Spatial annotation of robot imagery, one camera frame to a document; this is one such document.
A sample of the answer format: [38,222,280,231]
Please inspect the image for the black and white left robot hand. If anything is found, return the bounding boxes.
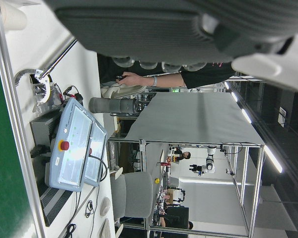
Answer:
[43,0,298,95]

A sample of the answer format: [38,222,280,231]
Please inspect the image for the bare human hand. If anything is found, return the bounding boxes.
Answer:
[122,71,148,87]

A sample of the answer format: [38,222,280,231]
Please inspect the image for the bare human forearm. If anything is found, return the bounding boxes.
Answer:
[146,73,187,88]

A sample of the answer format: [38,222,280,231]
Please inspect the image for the grey finned metal box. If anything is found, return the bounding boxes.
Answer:
[29,110,65,149]

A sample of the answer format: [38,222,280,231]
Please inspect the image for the black ventilated grille box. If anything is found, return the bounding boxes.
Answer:
[37,182,74,228]

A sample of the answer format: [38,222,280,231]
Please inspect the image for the red and black clip leads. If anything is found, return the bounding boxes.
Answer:
[55,84,84,106]

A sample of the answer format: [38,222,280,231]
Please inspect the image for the person in black shirt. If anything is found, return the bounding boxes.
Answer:
[98,53,239,90]

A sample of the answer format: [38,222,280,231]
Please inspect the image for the thin metal rod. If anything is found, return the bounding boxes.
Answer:
[36,37,78,79]

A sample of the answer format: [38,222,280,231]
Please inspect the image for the masked person in black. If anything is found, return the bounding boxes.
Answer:
[174,148,192,162]

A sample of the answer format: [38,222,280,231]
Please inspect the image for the clear plastic bag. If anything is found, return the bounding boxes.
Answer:
[32,81,65,115]

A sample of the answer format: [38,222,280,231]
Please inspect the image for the large light blue teach pendant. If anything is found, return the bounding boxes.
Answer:
[49,98,94,193]

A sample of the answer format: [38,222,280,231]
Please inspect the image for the white tape roll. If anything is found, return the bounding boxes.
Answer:
[14,68,53,104]

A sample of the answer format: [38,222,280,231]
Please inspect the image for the grey fabric office chair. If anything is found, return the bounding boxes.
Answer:
[110,171,156,227]

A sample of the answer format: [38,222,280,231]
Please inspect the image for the black power adapter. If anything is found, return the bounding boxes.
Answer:
[30,144,51,159]

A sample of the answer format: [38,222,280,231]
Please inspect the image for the grey computer mouse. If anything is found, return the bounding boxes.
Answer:
[100,197,112,216]

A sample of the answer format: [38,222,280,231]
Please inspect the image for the stack of white paper cups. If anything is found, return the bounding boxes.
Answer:
[0,0,28,32]

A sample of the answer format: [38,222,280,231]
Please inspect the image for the grey computer keyboard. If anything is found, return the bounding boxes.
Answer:
[98,218,112,238]

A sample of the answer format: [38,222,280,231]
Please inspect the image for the green conveyor belt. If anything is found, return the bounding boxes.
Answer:
[0,32,38,238]

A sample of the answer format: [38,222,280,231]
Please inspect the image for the black teach pendant cable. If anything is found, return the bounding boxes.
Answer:
[66,155,109,238]

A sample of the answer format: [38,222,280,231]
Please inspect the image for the aluminium conveyor side rail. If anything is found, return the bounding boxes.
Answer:
[0,0,46,238]

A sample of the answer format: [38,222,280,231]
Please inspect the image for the black earphone cable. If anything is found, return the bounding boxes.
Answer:
[85,200,95,219]

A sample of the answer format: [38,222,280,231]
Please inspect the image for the aluminium profile frame cage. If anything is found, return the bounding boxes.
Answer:
[108,138,266,238]

